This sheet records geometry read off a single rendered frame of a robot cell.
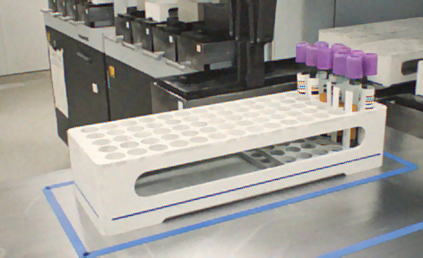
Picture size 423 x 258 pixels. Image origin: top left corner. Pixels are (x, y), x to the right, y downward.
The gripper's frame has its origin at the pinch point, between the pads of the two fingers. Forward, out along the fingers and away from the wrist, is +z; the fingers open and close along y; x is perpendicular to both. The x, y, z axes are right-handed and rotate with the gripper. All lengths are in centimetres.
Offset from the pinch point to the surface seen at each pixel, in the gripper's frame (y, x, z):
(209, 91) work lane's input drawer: -1.1, 8.6, 3.2
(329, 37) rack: 5.9, -21.8, -1.4
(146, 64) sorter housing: 73, -12, 15
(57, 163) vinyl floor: 185, -8, 83
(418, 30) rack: -0.5, -38.6, -1.7
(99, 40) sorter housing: 115, -12, 13
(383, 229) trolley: -48, 19, 3
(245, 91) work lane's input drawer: -2.2, 2.5, 3.9
